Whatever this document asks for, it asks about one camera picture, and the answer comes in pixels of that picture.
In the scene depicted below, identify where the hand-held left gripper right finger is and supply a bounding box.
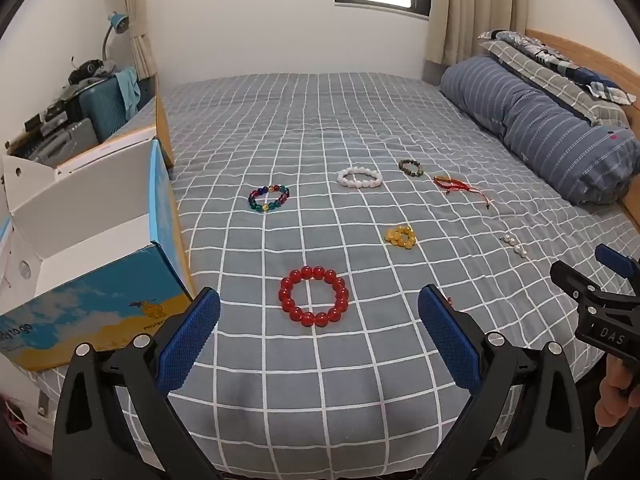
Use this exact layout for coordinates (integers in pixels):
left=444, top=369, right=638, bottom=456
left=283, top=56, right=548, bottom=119
left=415, top=284, right=586, bottom=480

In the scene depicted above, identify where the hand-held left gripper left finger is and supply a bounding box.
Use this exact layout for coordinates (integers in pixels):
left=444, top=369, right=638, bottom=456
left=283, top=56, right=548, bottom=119
left=52, top=287, right=222, bottom=480

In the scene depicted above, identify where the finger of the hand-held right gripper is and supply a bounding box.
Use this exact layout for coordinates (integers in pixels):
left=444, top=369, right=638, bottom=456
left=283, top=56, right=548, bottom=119
left=595, top=244, right=640, bottom=282
left=550, top=260, right=607, bottom=307

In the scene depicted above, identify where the blue and yellow cardboard box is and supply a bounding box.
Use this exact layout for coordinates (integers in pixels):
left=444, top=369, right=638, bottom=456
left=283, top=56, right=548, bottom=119
left=0, top=126, right=198, bottom=373

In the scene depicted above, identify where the red bead bracelet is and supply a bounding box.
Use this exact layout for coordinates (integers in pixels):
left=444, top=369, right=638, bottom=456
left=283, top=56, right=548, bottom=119
left=279, top=266, right=349, bottom=327

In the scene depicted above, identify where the white bead bracelet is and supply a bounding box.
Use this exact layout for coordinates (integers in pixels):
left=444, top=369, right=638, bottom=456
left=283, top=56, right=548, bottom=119
left=336, top=166, right=383, bottom=189

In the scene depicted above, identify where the person's right hand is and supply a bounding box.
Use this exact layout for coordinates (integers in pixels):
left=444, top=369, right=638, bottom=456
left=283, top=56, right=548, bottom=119
left=594, top=359, right=640, bottom=427

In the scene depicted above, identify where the blue striped duvet roll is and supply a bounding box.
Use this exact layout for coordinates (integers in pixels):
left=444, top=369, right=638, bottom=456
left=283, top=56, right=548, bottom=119
left=439, top=55, right=640, bottom=206

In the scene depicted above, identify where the wooden bed side board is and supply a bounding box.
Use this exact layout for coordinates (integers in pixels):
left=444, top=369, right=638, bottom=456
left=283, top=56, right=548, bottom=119
left=155, top=72, right=198, bottom=301

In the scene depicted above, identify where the grey checked pillow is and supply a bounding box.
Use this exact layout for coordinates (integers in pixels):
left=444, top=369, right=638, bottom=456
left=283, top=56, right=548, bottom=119
left=480, top=37, right=631, bottom=126

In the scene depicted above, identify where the patterned blue white pillow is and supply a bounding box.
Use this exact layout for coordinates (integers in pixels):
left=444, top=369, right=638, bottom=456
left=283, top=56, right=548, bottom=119
left=477, top=29, right=638, bottom=106

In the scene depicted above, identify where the grey suitcase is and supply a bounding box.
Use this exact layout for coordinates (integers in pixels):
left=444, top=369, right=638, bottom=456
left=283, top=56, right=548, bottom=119
left=10, top=119, right=98, bottom=163

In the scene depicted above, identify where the grey checked bed sheet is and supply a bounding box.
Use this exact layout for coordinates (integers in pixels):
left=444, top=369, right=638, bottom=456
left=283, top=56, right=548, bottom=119
left=25, top=71, right=640, bottom=480

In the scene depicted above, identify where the teal suitcase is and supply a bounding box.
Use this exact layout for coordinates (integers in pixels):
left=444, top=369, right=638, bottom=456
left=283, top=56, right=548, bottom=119
left=75, top=77, right=143, bottom=143

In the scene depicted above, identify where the teal cloth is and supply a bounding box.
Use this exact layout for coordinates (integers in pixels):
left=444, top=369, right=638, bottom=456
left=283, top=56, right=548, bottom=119
left=114, top=66, right=142, bottom=116

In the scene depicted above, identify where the beige curtain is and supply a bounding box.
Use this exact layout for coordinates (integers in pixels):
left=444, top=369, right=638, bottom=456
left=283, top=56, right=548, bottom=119
left=422, top=0, right=531, bottom=83
left=122, top=0, right=158, bottom=81

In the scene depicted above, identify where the dark bag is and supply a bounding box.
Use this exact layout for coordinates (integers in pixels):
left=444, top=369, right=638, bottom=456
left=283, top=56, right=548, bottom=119
left=67, top=59, right=118, bottom=86

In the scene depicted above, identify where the blue desk lamp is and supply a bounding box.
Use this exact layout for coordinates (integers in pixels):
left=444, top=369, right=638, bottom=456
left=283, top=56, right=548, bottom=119
left=100, top=11, right=131, bottom=63

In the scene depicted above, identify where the pearl bracelet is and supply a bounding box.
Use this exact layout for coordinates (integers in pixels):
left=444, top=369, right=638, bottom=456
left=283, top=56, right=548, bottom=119
left=500, top=232, right=529, bottom=259

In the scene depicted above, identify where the yellow bead bracelet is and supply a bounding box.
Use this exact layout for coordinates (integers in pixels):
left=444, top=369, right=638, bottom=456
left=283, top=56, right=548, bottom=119
left=384, top=226, right=417, bottom=250

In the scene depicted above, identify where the multicoloured bead bracelet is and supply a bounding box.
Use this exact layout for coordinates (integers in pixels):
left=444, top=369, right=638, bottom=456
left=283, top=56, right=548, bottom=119
left=248, top=185, right=291, bottom=214

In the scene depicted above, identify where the red string bracelet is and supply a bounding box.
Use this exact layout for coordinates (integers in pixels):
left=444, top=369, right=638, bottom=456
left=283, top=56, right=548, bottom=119
left=432, top=175, right=493, bottom=211

